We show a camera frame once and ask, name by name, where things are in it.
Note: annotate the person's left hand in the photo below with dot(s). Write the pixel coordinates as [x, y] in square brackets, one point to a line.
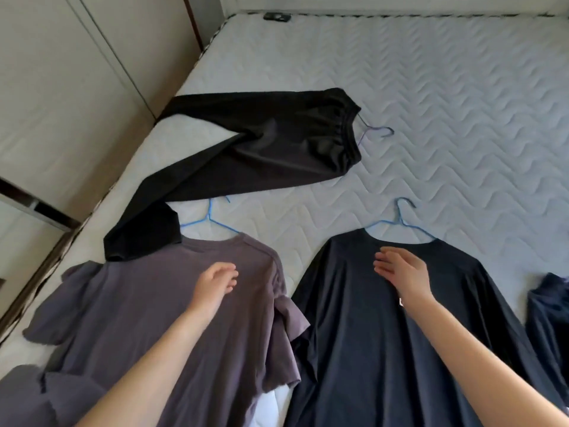
[211, 286]

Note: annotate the person's right hand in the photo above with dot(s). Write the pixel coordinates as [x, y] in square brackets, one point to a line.
[409, 275]

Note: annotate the person's left fingers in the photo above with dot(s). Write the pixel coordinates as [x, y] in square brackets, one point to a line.
[226, 275]

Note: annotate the person's right fingers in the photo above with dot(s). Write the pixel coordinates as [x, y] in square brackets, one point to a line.
[387, 264]

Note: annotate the person's left forearm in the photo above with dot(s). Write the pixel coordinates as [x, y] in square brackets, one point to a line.
[146, 373]

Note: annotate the person's right forearm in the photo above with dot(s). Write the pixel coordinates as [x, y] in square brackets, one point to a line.
[471, 360]

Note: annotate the grey purple t-shirt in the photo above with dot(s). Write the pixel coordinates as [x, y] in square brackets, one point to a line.
[169, 315]

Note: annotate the dark navy t-shirt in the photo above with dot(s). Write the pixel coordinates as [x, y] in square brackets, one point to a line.
[355, 351]

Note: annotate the black trousers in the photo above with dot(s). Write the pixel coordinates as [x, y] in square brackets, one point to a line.
[275, 142]

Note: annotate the white quilted mattress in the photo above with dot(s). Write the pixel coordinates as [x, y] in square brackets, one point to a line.
[444, 106]

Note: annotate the dark navy garment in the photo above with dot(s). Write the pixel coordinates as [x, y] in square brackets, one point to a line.
[549, 315]

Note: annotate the cream wardrobe doors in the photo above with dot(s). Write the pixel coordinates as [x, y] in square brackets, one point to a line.
[66, 93]

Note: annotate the white headboard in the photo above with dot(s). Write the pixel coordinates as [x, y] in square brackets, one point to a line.
[400, 3]

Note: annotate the small black device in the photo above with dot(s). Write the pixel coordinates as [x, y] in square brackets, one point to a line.
[276, 16]

